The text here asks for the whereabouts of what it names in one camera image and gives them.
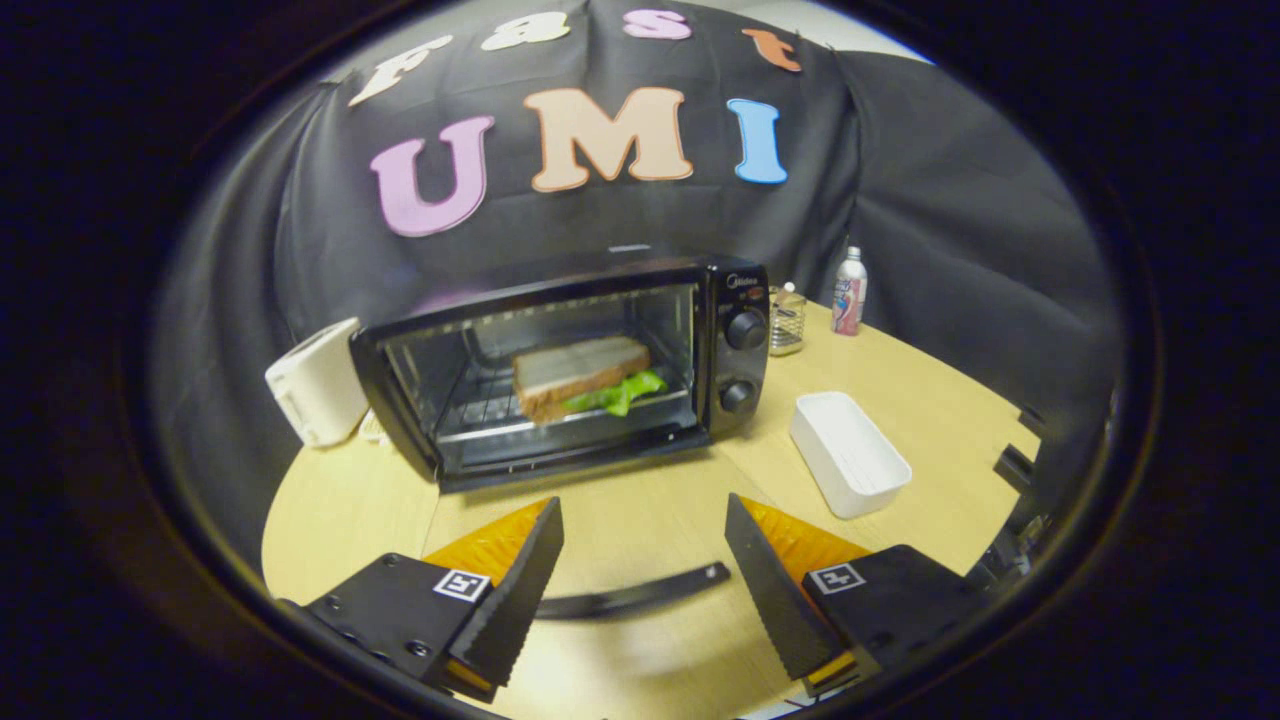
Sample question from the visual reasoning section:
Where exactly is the white rectangular tray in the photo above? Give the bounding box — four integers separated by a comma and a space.
790, 391, 913, 520

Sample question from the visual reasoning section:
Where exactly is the black toaster oven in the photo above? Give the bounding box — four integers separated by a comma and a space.
348, 255, 773, 621

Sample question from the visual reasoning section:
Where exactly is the white toaster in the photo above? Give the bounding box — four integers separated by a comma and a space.
265, 317, 371, 448

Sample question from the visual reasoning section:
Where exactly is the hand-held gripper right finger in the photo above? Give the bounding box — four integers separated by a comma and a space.
724, 493, 993, 698

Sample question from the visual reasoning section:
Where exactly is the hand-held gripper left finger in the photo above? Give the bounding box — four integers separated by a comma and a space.
280, 497, 565, 703

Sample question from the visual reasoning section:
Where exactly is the pink and white bottle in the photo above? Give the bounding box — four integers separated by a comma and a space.
832, 246, 869, 337

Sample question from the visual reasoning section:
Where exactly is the bread and lettuce sandwich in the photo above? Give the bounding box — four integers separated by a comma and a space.
512, 336, 669, 425

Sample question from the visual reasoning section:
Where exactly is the clear wire utensil holder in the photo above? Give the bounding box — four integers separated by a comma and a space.
768, 284, 807, 357

